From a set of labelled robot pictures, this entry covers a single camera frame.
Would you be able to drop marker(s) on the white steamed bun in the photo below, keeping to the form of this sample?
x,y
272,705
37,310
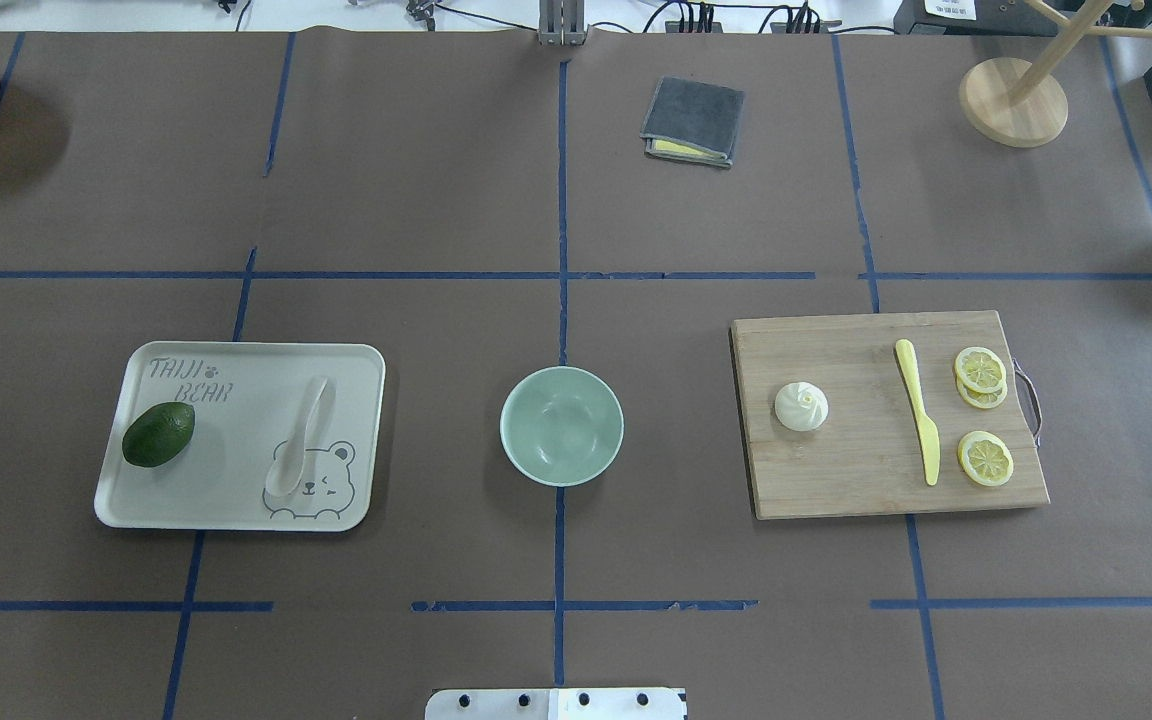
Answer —
x,y
801,406

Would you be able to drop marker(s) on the white ceramic spoon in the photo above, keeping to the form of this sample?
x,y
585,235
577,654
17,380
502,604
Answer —
x,y
290,465

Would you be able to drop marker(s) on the light green bowl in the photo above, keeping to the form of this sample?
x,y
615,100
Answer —
x,y
562,426

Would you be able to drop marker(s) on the grey folded cloth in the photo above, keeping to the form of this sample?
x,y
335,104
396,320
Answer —
x,y
693,121

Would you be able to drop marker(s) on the bamboo cutting board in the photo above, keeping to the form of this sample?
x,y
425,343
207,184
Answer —
x,y
866,459

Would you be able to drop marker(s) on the white bear print tray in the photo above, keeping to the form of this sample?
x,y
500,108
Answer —
x,y
246,396

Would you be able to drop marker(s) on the yellow plastic knife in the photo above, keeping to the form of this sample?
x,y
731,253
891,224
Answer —
x,y
927,431

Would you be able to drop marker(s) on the upper lemon slice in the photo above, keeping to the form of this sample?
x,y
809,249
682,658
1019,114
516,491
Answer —
x,y
980,370

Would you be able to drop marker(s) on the lemon slice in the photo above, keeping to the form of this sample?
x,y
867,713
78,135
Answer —
x,y
985,459
980,370

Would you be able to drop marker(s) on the hidden lemon slice under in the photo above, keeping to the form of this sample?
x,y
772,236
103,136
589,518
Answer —
x,y
981,400

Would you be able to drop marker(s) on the lower lemon slice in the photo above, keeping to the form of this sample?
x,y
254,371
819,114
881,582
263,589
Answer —
x,y
985,459

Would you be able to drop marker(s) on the wooden mug tree stand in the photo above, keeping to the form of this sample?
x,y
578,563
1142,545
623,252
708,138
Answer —
x,y
1017,102

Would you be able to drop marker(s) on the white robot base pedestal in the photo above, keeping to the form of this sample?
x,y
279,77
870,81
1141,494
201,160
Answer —
x,y
559,703

